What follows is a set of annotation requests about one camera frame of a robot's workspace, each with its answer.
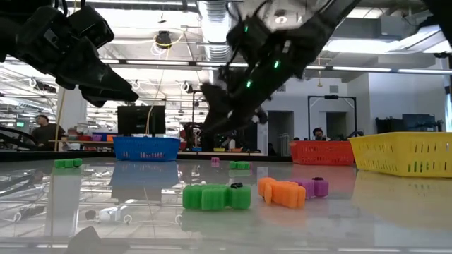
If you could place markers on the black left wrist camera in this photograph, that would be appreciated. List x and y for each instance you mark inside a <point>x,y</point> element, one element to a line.
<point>92,24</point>

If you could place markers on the person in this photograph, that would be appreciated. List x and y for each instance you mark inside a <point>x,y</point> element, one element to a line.
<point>319,134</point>
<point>46,135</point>

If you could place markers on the small orange bin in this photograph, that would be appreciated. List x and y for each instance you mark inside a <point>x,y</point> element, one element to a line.
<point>236,149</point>

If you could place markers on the black background equipment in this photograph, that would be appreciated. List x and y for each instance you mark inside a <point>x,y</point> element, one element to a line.
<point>416,123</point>

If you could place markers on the small yellow bin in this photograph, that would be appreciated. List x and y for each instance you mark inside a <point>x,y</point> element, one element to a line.
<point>219,149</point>

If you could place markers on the green exit sign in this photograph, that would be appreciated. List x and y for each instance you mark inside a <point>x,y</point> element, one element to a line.
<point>20,124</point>

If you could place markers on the green plastic Halloween decoration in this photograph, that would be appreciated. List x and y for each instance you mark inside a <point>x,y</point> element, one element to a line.
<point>239,165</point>
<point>68,163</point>
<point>212,197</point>

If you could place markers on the black background box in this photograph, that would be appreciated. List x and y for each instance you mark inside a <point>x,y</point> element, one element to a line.
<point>251,137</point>

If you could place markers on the silver ribbed air duct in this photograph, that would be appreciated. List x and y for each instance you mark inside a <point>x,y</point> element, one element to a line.
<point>215,21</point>

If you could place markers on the small blue bin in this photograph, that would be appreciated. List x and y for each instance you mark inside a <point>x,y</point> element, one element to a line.
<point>196,149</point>

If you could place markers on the long ceiling light strip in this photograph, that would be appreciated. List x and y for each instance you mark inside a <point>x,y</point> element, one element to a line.
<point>159,63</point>

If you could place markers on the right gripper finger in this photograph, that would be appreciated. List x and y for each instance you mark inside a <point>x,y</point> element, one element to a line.
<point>229,121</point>
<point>217,98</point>

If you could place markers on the red plastic basket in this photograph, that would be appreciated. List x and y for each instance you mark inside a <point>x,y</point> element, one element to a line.
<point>321,153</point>

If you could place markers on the purple plastic Halloween decoration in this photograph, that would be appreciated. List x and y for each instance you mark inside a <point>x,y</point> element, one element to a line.
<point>215,160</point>
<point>319,187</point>

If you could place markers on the black metal frame stand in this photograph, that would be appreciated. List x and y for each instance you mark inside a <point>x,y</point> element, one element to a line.
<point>332,96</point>

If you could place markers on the wooden background table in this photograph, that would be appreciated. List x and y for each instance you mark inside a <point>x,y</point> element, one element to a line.
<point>247,154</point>

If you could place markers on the black computer monitor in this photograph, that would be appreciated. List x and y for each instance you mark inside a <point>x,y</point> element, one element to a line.
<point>137,120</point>

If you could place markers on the black round ceiling device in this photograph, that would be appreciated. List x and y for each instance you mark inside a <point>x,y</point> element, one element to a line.
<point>163,39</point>

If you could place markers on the orange plastic Halloween decoration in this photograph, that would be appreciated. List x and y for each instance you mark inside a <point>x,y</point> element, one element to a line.
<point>282,194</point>

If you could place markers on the white round ceiling sensor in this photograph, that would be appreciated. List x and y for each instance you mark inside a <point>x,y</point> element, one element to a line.
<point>281,19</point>

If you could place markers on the yellow plastic basket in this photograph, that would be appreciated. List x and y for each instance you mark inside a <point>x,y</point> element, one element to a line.
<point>388,151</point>

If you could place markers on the black metal table frame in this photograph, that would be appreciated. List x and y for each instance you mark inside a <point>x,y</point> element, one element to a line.
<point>88,155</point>

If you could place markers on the bright ceiling light panel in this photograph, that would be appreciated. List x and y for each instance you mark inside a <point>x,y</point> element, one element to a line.
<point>370,44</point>

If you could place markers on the glossy white table sheet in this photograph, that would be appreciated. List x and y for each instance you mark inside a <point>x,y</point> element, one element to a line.
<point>353,218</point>

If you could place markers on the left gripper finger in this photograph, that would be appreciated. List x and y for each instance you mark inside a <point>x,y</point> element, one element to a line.
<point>93,98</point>
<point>92,74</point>

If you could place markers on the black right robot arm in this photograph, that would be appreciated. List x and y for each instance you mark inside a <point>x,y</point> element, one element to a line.
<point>335,10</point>

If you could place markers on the blue plastic basket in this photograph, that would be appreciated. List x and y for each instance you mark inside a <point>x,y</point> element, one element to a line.
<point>146,144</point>

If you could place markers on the black background robot arm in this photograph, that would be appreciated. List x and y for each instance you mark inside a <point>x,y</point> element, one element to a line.
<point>190,135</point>

